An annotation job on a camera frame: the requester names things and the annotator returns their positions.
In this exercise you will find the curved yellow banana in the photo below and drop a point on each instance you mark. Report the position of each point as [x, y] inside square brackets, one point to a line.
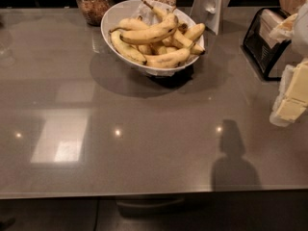
[154, 33]

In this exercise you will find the front bottom yellow banana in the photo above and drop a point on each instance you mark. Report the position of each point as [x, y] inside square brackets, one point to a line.
[169, 60]

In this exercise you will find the long diagonal yellow banana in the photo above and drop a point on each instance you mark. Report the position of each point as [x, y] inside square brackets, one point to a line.
[177, 39]

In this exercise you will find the back left yellow banana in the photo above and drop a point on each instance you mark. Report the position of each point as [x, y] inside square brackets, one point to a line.
[130, 24]

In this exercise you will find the right small yellow banana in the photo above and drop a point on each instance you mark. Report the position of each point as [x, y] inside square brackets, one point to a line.
[195, 32]

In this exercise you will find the white stand holder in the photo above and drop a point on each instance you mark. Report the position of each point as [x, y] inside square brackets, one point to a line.
[209, 12]

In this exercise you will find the left front yellow banana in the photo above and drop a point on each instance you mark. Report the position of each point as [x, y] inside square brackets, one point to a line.
[126, 50]

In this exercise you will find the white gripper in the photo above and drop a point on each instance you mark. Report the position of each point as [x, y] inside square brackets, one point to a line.
[301, 33]

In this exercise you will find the white ceramic bowl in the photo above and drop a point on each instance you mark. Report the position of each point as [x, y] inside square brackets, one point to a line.
[137, 9]

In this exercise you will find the glass jar with nuts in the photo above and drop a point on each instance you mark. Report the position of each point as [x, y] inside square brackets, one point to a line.
[93, 10]

